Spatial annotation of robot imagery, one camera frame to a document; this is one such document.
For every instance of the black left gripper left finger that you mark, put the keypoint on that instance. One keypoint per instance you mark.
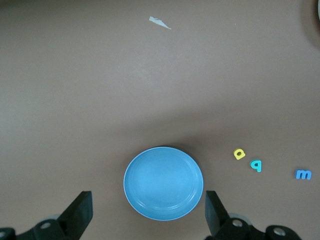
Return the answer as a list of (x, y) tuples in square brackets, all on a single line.
[(80, 207)]

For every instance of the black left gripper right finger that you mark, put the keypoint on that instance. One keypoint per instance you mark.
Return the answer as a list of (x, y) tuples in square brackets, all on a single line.
[(213, 210)]

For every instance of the yellow letter D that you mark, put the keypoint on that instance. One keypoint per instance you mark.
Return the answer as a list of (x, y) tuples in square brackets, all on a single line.
[(240, 157)]

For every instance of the teal foam letter b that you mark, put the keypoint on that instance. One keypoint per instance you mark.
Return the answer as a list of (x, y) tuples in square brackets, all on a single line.
[(258, 167)]

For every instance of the blue foam letter m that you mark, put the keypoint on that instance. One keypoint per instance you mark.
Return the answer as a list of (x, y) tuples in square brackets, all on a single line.
[(303, 171)]

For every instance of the blue plate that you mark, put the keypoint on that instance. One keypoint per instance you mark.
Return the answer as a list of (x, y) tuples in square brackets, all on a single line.
[(162, 183)]

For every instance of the white tape scrap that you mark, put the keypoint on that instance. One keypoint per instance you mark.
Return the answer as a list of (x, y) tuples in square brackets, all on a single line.
[(156, 20)]

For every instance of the beige plate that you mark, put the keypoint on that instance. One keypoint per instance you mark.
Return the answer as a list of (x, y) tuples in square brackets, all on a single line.
[(319, 7)]

